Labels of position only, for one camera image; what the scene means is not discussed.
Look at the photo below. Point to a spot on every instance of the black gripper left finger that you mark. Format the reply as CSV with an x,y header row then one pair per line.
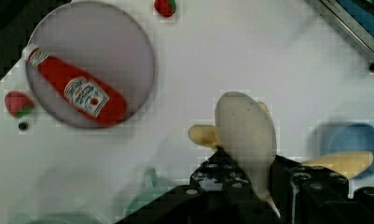
x,y
218,192

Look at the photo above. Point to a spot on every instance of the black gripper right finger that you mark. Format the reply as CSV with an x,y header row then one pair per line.
x,y
317,195

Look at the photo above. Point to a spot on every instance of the peeled toy banana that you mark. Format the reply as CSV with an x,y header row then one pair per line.
x,y
244,129

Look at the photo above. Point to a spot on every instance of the green mug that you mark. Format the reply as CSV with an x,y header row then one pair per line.
x,y
153,187

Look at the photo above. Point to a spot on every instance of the blue small cup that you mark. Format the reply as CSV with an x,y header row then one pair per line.
x,y
342,136

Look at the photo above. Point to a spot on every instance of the red ketchup bottle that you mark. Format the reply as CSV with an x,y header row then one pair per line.
x,y
85,93

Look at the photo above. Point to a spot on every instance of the green colander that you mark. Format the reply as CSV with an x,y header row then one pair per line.
x,y
60,218

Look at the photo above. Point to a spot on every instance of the grey round plate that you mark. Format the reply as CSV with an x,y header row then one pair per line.
x,y
104,41

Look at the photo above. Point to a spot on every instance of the red toy strawberry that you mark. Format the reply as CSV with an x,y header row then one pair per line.
x,y
165,8

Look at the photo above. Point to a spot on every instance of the pink toy strawberry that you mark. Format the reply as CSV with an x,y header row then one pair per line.
x,y
18,104

